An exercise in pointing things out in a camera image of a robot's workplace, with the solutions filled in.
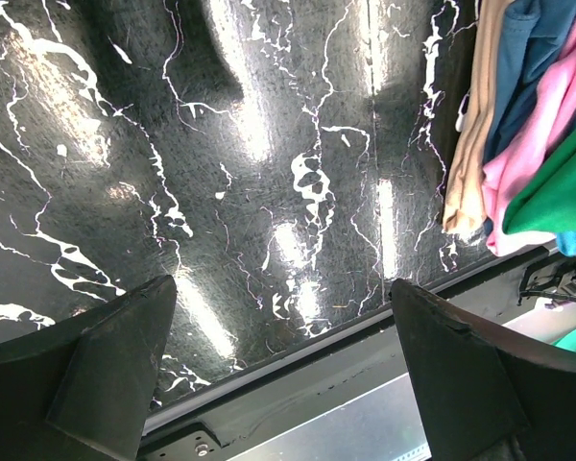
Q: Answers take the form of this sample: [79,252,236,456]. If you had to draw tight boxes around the folded tan t-shirt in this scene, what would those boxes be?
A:
[442,0,510,235]

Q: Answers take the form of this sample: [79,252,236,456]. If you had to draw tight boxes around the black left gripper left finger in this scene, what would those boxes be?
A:
[0,276,177,460]

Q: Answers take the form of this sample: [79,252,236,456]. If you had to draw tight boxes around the aluminium frame rail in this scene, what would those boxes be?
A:
[223,327,431,460]

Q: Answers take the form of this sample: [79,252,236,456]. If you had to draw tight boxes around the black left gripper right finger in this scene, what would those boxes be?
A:
[391,279,576,460]

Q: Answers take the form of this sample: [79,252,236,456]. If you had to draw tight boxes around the green t-shirt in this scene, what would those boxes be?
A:
[502,129,576,234]

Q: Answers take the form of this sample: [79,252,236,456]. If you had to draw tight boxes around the folded pink t-shirt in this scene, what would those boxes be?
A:
[482,20,576,256]

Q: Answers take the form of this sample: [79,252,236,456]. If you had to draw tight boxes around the folded dark blue t-shirt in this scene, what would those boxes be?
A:
[483,0,576,163]

